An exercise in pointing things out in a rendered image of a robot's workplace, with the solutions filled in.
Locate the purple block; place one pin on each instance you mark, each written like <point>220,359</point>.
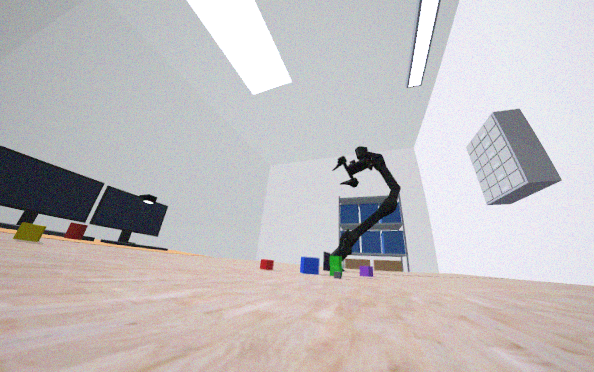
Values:
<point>366,271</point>

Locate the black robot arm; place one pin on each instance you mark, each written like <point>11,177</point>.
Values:
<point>369,160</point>

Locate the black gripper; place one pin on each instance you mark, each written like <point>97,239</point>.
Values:
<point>351,169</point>

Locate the red block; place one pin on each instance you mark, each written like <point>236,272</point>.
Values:
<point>267,264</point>

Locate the blue block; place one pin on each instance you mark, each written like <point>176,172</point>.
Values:
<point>309,265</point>

